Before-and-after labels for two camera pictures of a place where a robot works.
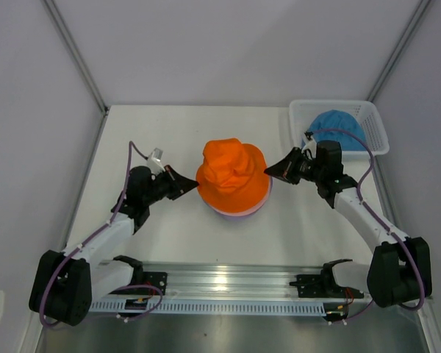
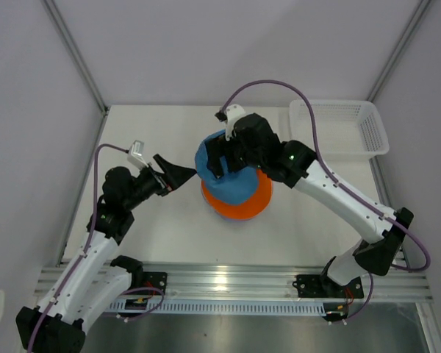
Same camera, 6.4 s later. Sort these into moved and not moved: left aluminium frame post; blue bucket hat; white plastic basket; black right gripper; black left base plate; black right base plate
Moved: black right gripper; blue bucket hat
Not moved: black right base plate; left aluminium frame post; black left base plate; white plastic basket
